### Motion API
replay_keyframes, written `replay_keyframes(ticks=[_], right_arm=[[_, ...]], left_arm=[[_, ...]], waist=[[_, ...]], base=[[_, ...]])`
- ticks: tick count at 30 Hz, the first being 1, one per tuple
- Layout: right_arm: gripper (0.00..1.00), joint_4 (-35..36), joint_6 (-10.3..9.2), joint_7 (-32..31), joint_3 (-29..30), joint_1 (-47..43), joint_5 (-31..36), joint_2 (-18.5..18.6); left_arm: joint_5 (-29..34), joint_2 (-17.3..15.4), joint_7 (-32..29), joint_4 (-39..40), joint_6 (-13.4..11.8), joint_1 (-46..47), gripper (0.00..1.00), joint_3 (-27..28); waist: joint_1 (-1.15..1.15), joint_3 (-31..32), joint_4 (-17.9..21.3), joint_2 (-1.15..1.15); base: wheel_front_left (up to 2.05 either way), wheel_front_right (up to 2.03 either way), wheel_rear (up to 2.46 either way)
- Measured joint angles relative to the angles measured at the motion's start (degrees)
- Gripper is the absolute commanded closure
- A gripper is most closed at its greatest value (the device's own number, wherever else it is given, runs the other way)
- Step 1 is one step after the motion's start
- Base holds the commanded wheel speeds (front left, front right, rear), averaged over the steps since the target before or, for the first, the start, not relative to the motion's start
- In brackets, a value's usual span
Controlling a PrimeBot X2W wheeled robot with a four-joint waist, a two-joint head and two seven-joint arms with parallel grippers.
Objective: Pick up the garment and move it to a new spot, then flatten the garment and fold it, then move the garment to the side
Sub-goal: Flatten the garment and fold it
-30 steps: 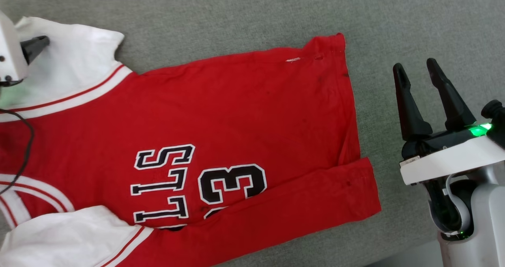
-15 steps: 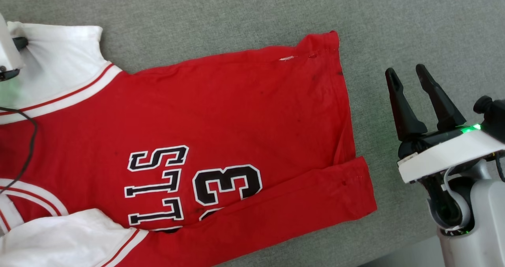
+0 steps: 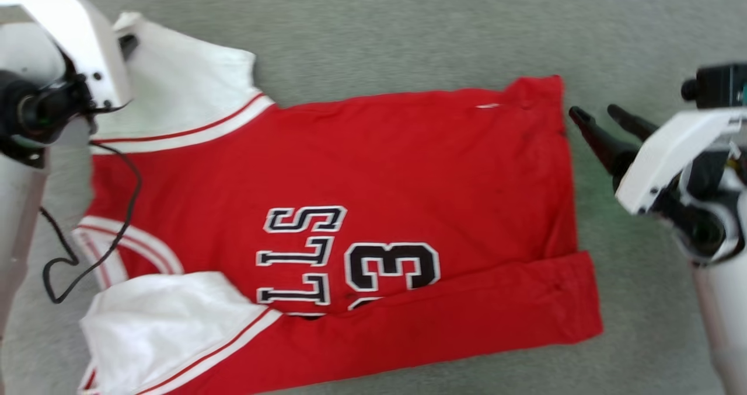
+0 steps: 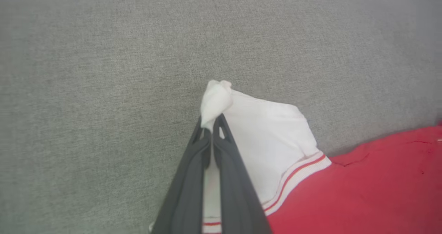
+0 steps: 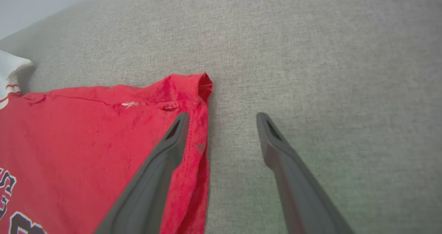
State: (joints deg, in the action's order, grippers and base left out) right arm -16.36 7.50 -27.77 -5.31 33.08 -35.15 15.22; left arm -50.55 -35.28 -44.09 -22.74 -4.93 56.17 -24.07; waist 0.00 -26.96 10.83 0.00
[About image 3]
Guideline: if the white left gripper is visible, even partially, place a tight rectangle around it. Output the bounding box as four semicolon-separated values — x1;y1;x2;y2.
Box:
0;0;140;111

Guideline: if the red white basketball jersey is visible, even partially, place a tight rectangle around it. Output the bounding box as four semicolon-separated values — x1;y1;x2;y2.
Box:
72;12;605;395

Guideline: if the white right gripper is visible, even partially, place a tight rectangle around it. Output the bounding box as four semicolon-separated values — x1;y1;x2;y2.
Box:
568;104;747;216

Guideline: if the grey fabric sofa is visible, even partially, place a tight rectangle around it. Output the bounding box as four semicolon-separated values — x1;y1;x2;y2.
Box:
0;0;747;395

